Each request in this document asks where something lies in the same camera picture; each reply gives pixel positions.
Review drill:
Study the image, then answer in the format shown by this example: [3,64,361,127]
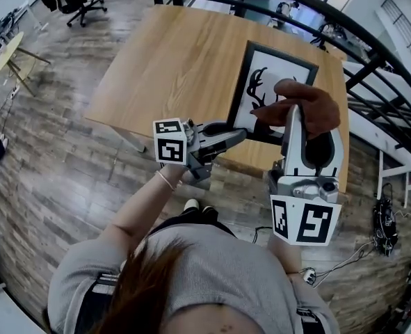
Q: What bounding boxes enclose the thin wrist bracelet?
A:
[155,170,177,192]

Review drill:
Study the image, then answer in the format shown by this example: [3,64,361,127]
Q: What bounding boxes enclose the black shoulder strap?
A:
[296,308,326,334]
[74,273,118,334]

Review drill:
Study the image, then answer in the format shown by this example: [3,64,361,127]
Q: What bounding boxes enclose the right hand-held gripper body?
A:
[267,161,343,248]

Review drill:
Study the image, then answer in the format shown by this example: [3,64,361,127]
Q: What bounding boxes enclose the framed deer picture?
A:
[225,40,320,146]

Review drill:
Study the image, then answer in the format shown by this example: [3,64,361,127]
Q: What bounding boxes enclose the white table leg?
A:
[109,123,147,153]

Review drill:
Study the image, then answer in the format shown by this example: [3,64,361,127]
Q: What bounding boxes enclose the person's grey knit shirt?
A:
[47,223,340,334]

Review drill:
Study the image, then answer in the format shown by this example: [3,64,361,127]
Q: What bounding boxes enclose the brown wiping cloth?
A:
[249,78,341,141]

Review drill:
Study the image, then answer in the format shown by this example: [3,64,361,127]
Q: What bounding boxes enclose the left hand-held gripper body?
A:
[152,117,213,181]

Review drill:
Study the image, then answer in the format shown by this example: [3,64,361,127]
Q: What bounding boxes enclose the person's right forearm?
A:
[267,234,303,276]

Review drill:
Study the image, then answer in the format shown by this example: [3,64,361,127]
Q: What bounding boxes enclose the person's black trousers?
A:
[149,206,239,239]

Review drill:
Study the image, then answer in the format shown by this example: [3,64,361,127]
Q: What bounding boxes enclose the black equipment bundle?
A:
[371,182,399,257]

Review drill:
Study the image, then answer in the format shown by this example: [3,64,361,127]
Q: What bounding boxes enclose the white metal frame stand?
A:
[377,129,411,208]

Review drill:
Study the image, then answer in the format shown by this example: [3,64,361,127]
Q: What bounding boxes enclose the round yellow side table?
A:
[0,31,51,97]

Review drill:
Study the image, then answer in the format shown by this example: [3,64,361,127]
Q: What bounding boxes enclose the white floor cable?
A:
[312,240,376,288]

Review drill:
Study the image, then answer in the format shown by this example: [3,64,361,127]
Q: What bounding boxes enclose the person's left forearm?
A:
[99,164,187,246]

